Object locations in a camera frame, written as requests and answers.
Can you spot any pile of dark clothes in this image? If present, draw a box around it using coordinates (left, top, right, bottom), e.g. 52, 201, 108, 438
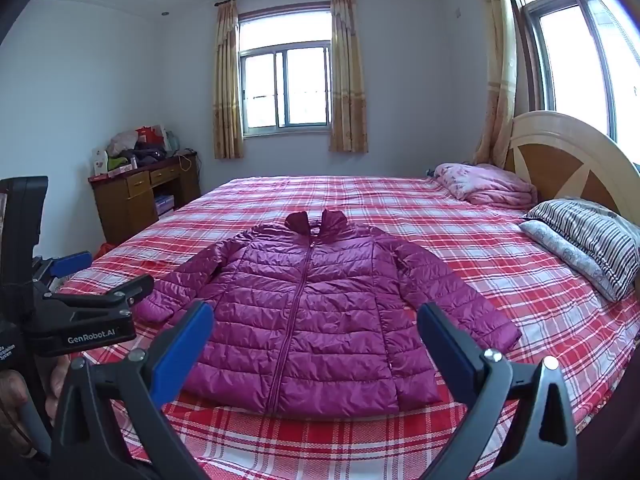
131, 142, 169, 167

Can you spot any tall beige floral curtain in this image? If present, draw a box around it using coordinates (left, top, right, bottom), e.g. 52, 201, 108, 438
472, 0, 522, 167

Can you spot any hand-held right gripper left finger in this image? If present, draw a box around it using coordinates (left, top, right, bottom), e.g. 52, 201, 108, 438
50, 300, 216, 480

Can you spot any pink plastic bag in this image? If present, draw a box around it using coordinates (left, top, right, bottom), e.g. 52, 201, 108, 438
106, 130, 139, 157

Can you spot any small sliding window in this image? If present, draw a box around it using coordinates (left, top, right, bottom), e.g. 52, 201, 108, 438
236, 7, 335, 137

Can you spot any grey floral pillow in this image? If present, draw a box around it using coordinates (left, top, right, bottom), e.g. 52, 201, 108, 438
519, 220, 626, 303

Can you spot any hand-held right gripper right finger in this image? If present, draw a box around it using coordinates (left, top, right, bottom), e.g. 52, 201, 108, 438
416, 302, 578, 480

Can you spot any red paper bag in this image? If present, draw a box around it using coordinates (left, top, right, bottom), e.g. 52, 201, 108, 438
136, 125, 167, 147

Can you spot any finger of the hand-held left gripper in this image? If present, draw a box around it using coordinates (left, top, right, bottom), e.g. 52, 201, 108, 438
32, 251, 94, 282
46, 274, 155, 323

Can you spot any purple puffer jacket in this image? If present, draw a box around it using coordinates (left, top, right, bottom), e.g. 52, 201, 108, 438
135, 208, 523, 416

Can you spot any bed with red plaid sheet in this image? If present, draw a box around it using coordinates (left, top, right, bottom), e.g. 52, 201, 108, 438
57, 175, 640, 480

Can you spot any striped pillow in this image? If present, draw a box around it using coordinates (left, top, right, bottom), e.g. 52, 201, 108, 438
522, 198, 640, 301

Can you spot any person's left hand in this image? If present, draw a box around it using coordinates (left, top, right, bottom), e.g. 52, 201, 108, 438
0, 357, 71, 458

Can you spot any pink floral quilt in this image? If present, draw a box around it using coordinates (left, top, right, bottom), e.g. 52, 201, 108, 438
432, 162, 538, 206

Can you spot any wooden bed headboard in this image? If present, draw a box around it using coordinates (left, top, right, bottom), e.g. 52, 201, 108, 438
505, 110, 640, 241

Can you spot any brown wooden desk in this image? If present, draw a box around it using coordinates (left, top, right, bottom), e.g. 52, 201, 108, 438
88, 150, 202, 246

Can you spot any large side window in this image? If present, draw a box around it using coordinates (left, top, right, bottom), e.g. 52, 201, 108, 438
520, 0, 640, 161

